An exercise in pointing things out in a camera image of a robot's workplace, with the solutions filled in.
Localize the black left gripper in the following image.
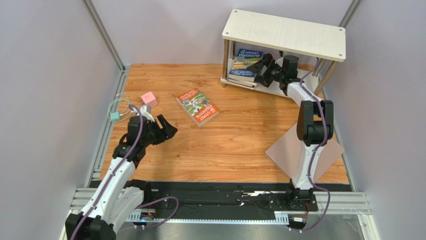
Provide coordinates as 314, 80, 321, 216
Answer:
141, 114, 178, 147

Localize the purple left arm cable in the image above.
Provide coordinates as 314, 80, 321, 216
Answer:
68, 104, 181, 240

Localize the Nineteen Eighty-Four book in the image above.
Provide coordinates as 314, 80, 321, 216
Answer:
228, 78, 257, 88

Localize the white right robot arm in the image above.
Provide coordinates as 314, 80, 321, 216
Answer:
248, 54, 334, 190

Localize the orange treehouse book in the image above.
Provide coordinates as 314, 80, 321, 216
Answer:
176, 87, 220, 127

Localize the pink cube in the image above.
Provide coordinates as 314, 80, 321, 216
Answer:
140, 91, 159, 108

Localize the blue 91-storey treehouse book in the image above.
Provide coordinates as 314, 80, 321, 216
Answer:
228, 48, 264, 82

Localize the teal charger with cable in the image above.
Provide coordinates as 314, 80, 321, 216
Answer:
108, 92, 133, 123

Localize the brown paper file folder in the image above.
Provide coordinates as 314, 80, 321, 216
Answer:
265, 124, 345, 183

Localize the white two-tier shelf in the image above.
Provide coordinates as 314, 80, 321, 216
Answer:
220, 9, 346, 95

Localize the aluminium rail frame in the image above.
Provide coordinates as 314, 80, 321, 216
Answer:
59, 66, 380, 240

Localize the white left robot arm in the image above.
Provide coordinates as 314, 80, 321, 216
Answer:
64, 113, 178, 240

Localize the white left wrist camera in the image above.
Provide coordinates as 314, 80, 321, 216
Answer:
139, 104, 156, 122

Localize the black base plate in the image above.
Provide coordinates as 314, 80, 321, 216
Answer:
89, 180, 354, 221

